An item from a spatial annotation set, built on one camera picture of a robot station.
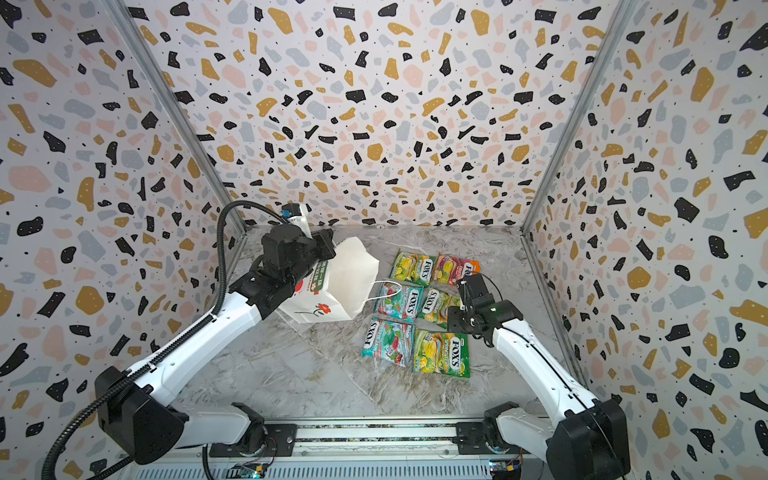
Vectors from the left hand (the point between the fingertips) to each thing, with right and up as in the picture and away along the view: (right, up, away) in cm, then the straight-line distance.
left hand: (334, 224), depth 73 cm
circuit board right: (+41, -59, -1) cm, 72 cm away
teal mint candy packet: (+15, -23, +24) cm, 36 cm away
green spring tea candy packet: (+27, -23, +24) cm, 43 cm away
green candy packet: (+28, -36, +13) cm, 47 cm away
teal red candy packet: (+13, -33, +16) cm, 39 cm away
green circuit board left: (-20, -58, -3) cm, 62 cm away
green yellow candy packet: (+21, -12, +33) cm, 41 cm away
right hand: (+31, -24, +10) cm, 40 cm away
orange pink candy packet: (+33, -13, +33) cm, 48 cm away
